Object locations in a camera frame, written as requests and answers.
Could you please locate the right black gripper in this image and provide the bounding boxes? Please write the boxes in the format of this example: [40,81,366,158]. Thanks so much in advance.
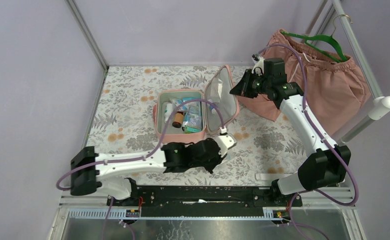
[229,69,271,99]

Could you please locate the small green box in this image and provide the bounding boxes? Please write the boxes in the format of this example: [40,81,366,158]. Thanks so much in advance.
[184,126,202,134]

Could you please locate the white gauze packet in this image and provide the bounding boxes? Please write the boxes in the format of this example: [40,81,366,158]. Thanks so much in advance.
[210,77,223,103]

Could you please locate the blue white pouch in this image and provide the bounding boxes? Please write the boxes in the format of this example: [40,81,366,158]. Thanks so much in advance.
[182,101,203,131]

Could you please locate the white bottle blue label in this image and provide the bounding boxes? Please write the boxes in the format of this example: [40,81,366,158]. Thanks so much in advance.
[209,103,218,115]

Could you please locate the pink medicine kit case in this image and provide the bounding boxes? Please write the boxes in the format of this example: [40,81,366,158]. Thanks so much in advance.
[153,65,239,144]

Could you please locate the brown bottle orange cap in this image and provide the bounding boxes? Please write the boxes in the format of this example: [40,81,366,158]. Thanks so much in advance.
[172,111,184,129]

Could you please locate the white bottle green label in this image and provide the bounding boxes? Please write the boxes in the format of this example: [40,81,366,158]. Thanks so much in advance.
[164,102,174,122]

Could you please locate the blue white sachet pack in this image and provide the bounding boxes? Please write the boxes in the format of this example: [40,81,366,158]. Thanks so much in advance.
[170,98,186,112]

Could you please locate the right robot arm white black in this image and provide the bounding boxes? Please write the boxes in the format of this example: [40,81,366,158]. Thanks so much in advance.
[230,57,351,206]

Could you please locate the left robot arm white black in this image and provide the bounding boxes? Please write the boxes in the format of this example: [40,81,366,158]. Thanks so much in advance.
[70,133,237,206]

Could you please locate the pink shorts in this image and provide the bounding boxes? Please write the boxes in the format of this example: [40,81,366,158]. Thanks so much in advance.
[239,28,371,141]

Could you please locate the green clothes hanger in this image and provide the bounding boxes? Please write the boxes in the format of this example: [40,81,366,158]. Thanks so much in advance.
[280,13,350,64]

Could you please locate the metal clothes rack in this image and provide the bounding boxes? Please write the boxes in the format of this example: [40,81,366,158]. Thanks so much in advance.
[302,0,390,159]

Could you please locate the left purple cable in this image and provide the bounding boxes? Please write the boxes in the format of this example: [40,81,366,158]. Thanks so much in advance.
[56,98,227,240]

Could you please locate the purple cable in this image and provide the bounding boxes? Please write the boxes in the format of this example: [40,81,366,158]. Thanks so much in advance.
[252,43,359,240]
[56,98,227,240]

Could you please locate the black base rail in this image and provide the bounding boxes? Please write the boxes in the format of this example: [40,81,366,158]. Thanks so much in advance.
[107,179,302,218]

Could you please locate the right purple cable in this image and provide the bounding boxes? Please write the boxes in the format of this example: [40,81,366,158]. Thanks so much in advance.
[252,43,359,240]

